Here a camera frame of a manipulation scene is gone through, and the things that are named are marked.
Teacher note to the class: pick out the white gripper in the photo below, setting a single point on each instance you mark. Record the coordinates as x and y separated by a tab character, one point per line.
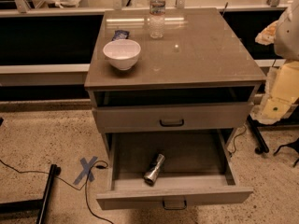
288	37

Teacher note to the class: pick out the silver redbull can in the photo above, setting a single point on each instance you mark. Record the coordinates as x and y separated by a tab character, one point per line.
155	166

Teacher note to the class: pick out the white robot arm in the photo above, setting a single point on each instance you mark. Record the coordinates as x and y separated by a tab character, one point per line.
286	43

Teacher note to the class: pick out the grey drawer cabinet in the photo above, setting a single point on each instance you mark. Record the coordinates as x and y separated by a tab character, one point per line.
198	61

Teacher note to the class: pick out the open lower drawer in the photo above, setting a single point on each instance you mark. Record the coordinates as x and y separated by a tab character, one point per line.
197	170

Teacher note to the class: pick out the closed upper drawer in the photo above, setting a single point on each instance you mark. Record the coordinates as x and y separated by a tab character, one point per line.
154	118

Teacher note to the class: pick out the black stand leg right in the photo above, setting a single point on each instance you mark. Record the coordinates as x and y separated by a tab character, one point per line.
261	146

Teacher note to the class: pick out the black stand leg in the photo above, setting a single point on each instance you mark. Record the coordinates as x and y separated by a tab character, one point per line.
39	205
261	146

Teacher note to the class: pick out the clear plastic water bottle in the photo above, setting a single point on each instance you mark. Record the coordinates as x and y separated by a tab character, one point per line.
156	18

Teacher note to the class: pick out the white bowl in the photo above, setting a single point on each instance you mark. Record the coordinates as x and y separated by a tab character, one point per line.
122	54

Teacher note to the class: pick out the blue snack packet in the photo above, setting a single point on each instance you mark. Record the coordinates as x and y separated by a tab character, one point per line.
120	34

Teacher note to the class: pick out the blue tape cross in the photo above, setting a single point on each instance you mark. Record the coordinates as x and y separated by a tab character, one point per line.
86	170

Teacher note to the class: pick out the black stand leg left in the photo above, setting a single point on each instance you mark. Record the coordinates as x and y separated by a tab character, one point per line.
39	205

